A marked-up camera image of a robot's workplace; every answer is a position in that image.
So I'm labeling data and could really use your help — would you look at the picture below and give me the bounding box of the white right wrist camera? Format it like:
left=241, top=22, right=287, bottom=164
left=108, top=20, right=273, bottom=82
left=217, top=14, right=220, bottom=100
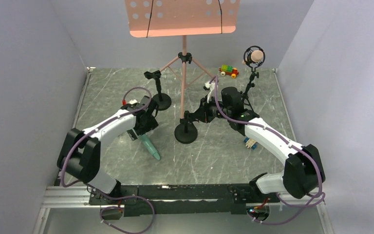
left=203, top=80, right=217, bottom=103

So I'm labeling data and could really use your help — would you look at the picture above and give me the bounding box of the teal microphone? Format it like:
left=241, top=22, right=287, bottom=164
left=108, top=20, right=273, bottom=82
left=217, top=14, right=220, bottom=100
left=138, top=134, right=161, bottom=160

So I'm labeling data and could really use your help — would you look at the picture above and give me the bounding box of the colourful toy block train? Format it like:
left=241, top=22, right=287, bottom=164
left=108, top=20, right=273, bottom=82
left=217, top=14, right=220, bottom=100
left=219, top=64, right=240, bottom=78

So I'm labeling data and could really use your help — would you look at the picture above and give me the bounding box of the black round-base mic stand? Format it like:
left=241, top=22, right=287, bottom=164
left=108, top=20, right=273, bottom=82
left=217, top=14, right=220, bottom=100
left=174, top=111, right=198, bottom=144
left=144, top=70, right=172, bottom=111

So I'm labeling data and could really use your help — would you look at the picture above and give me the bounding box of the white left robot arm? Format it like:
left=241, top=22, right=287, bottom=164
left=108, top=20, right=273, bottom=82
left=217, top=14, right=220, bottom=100
left=57, top=96, right=161, bottom=197

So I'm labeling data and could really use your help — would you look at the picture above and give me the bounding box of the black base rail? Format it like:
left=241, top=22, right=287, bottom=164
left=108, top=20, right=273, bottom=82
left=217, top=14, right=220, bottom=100
left=89, top=183, right=280, bottom=217

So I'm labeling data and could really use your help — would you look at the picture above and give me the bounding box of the black tripod microphone stand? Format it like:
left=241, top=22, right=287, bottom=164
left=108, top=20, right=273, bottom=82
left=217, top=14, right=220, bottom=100
left=241, top=45, right=265, bottom=111

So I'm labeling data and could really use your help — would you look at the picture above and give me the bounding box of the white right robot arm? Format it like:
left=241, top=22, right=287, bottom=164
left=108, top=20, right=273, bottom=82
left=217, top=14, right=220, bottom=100
left=174, top=87, right=325, bottom=199

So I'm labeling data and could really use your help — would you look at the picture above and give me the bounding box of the white blue toy block car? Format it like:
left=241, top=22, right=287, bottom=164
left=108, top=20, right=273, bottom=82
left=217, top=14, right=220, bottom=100
left=243, top=137, right=257, bottom=150

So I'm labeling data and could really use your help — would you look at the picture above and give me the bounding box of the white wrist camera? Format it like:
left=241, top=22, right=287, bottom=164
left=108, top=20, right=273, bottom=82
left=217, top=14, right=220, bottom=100
left=203, top=80, right=217, bottom=103
left=120, top=99, right=149, bottom=112

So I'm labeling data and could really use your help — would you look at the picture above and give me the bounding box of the pink microphone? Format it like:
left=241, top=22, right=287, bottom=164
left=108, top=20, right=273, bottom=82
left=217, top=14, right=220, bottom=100
left=242, top=50, right=264, bottom=64

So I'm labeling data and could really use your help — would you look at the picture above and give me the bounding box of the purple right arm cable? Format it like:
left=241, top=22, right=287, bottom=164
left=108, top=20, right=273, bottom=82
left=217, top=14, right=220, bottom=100
left=208, top=76, right=326, bottom=226

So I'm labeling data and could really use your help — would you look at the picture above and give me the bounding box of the pink music stand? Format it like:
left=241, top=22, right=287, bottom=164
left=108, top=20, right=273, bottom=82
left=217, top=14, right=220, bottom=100
left=125, top=0, right=241, bottom=118

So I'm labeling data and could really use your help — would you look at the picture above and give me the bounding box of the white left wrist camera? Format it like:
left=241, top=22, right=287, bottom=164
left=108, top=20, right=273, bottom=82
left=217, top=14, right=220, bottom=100
left=120, top=99, right=149, bottom=112

